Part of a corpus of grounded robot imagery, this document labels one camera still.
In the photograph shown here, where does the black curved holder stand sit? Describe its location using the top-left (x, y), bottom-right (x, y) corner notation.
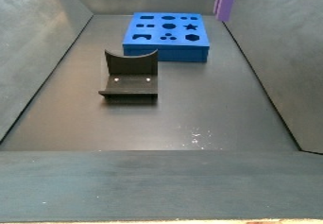
top-left (99, 51), bottom-right (157, 97)

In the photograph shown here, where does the blue shape-sorter block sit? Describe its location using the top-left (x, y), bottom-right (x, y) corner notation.
top-left (123, 12), bottom-right (209, 62)

